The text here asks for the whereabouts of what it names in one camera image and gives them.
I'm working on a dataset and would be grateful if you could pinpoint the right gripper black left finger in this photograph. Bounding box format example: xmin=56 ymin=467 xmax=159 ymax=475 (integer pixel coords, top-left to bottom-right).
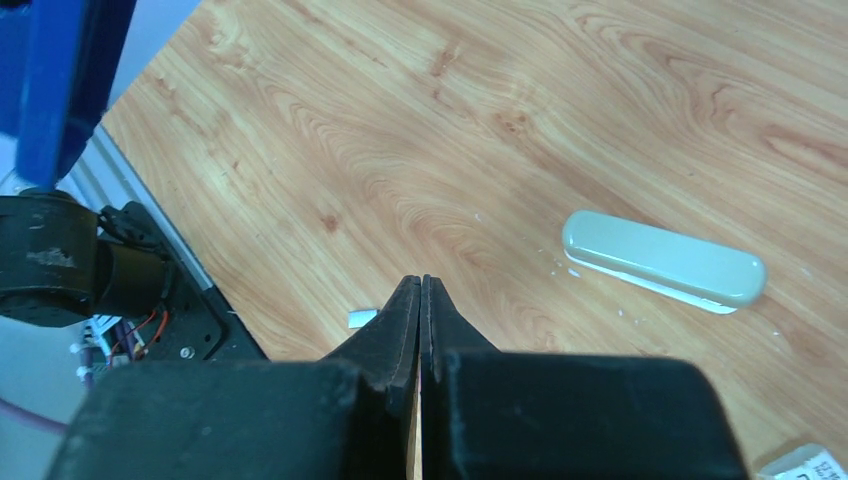
xmin=47 ymin=276 xmax=421 ymax=479

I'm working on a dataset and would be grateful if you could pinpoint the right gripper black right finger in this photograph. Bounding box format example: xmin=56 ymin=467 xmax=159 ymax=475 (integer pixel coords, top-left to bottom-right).
xmin=420 ymin=276 xmax=748 ymax=479

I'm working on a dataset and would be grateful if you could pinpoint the grey staple strip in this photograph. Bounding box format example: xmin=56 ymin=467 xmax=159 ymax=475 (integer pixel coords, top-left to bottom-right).
xmin=348 ymin=309 xmax=379 ymax=329

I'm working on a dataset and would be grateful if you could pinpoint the grey white stapler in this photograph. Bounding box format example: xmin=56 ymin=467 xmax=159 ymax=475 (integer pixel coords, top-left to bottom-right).
xmin=562 ymin=210 xmax=768 ymax=315

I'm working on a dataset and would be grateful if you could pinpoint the white staple box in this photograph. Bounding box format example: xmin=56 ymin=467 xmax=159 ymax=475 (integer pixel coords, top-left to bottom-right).
xmin=756 ymin=443 xmax=847 ymax=480

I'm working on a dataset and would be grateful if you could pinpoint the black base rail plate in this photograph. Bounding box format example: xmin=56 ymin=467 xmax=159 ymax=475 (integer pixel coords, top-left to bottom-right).
xmin=95 ymin=202 xmax=267 ymax=362

